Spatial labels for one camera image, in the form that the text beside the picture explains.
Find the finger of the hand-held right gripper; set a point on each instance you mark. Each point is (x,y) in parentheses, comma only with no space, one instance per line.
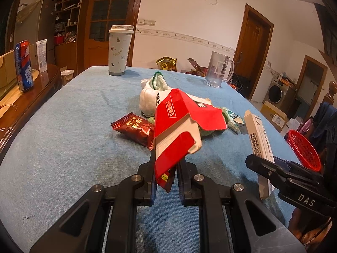
(297,167)
(266,167)

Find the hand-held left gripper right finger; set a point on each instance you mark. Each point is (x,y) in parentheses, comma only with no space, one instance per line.
(188,189)

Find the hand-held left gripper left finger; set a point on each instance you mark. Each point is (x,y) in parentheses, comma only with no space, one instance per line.
(146,187)

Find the red plastic basket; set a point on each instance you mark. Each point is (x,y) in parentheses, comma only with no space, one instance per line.
(302,145)

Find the white medicine box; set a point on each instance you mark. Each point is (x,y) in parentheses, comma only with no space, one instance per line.
(259,137)

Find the red and white carton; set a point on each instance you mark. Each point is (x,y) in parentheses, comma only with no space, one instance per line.
(179,116)

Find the white knitted cloth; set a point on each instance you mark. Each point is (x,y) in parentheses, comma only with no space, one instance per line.
(148,100)

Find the open cardboard box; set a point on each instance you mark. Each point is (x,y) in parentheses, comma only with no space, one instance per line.
(273,117)

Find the dark blue garment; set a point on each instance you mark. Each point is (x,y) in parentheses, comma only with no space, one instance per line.
(325,121)

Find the dark red snack packet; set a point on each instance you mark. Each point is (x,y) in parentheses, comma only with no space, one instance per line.
(134,130)

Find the green towel cloth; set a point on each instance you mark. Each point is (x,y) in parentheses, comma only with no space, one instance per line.
(212,133)

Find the green and white wrapper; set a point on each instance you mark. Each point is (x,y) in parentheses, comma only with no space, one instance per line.
(231,116)

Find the grey washing machine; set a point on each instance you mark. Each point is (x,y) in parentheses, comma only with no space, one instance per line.
(279,95)

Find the blue tablecloth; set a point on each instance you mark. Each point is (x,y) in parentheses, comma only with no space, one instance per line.
(79,137)

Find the clear glass mug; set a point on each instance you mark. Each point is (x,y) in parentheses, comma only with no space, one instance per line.
(218,68)

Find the plain wooden door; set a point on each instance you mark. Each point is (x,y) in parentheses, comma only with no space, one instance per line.
(252,50)

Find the red cardboard piece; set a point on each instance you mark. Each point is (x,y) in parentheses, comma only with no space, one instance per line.
(196,67)

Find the gold foil bag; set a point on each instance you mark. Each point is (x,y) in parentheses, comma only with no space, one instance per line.
(165,64)

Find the small white box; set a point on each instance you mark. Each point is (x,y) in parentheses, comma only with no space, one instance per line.
(67,75)

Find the pale green tumbler cup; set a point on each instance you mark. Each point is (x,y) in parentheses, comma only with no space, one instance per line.
(119,50)

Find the wooden side table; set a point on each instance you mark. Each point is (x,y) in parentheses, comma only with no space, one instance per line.
(31,100)

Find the white tube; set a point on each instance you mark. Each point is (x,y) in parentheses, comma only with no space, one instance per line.
(42,55)

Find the blue and red can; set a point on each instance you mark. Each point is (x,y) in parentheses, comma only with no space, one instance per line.
(23,66)

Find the brown cardboard box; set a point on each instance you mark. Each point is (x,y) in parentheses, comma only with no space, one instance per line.
(6,68)

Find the wooden door with glass panes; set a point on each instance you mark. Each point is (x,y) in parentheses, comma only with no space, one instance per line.
(113,5)

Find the wooden shelf unit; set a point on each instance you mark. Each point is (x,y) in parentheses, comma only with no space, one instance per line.
(67,10)

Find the silver refrigerator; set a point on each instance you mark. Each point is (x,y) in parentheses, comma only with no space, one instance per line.
(34,21)

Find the wooden doorway frame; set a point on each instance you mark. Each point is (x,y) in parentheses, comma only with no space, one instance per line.
(302,73)

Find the white wall switch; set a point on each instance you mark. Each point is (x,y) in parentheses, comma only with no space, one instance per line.
(147,22)

